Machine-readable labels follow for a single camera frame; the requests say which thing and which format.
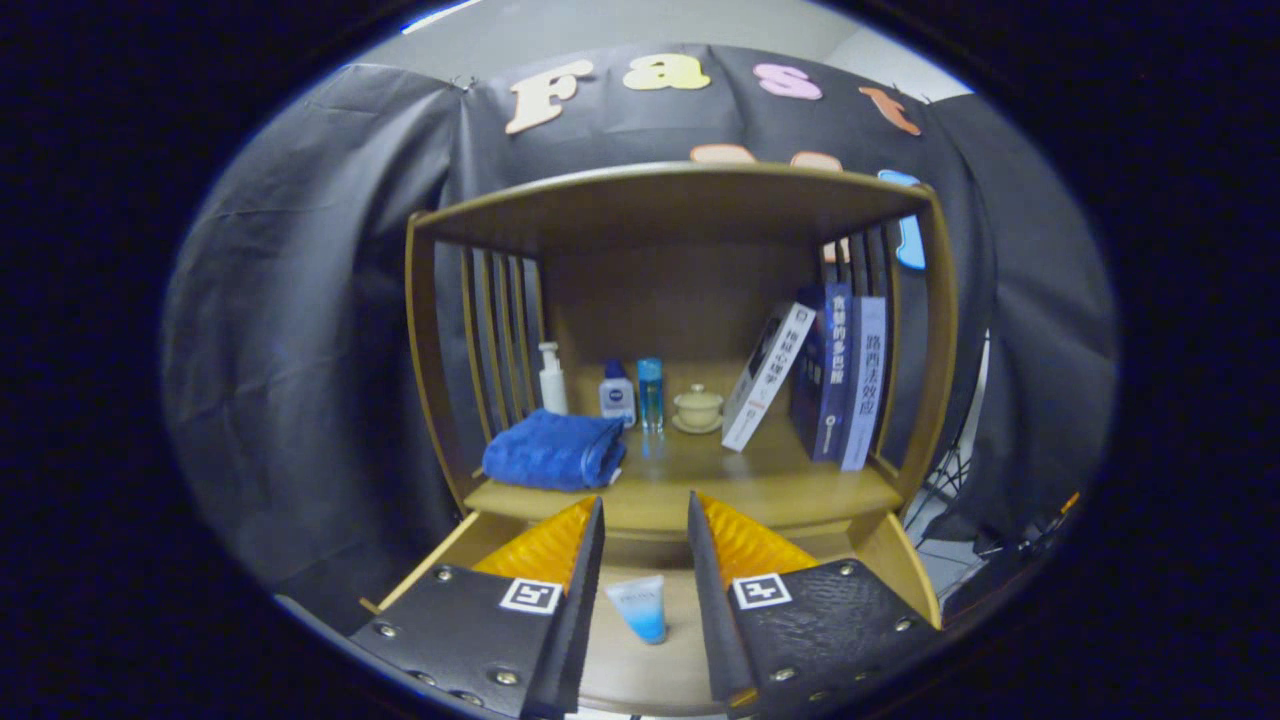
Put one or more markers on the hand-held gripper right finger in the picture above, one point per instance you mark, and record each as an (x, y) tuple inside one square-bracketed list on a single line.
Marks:
[(705, 600)]

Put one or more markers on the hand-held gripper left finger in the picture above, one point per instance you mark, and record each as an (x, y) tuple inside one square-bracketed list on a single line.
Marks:
[(585, 610)]

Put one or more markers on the blue squeeze tube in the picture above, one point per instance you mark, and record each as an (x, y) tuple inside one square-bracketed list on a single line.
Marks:
[(643, 615)]

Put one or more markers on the wooden drawer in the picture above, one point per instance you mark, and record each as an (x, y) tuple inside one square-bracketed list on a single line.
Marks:
[(630, 670)]

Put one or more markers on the wooden countertop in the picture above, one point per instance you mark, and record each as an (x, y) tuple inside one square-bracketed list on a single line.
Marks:
[(780, 485)]

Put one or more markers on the wooden cabinet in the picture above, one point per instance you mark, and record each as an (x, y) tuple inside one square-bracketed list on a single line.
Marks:
[(680, 205)]

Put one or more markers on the blue folded towel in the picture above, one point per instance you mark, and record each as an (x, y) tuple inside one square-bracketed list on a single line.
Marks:
[(550, 450)]

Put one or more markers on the beige lidded teacup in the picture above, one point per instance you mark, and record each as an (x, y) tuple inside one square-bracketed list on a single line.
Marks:
[(698, 408)]

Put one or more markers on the clear blue bottle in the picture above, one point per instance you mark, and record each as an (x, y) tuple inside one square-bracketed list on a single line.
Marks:
[(651, 395)]

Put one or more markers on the white bottle with blue cap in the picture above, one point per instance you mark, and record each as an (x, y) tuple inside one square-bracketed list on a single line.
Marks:
[(617, 400)]

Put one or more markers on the white pump bottle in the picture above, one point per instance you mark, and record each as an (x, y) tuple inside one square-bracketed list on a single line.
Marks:
[(553, 390)]

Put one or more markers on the white book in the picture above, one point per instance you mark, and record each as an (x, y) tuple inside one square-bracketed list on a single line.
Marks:
[(765, 385)]

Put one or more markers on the dark blue book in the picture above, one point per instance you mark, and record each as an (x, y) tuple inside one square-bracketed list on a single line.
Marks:
[(830, 380)]

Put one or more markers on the pale lavender book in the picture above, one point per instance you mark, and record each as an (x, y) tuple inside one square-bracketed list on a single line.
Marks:
[(865, 380)]

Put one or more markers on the black equipment with orange part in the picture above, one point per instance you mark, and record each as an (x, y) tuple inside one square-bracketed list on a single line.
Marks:
[(1000, 580)]

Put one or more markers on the black backdrop cloth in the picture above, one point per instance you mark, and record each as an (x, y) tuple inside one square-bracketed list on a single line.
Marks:
[(300, 300)]

